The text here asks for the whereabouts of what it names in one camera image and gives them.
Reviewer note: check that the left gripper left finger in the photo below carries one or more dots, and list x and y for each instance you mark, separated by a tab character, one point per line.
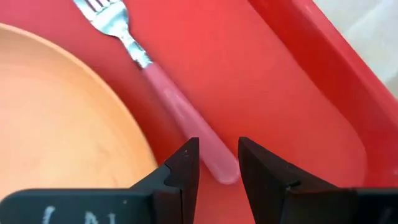
93	208

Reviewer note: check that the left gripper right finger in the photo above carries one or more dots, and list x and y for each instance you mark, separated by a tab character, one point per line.
311	208

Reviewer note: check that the orange plastic plate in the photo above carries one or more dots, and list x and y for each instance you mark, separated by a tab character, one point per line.
62	109

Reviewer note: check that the red plastic tray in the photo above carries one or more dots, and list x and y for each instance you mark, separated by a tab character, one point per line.
264	77

